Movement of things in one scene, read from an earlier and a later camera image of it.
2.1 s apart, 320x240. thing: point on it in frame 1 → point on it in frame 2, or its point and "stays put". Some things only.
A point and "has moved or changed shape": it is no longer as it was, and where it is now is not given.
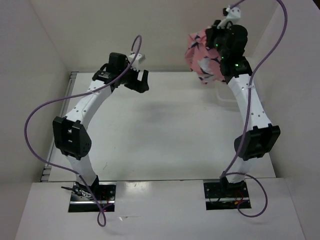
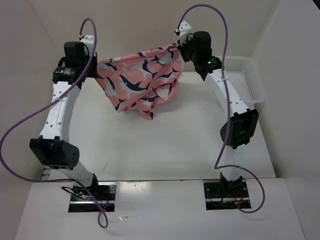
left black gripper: (140, 86) → (93, 72)
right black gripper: (212, 31) → (182, 47)
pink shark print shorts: (206, 62) has moved or changed shape
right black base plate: (226, 195) stays put
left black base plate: (81, 200) stays put
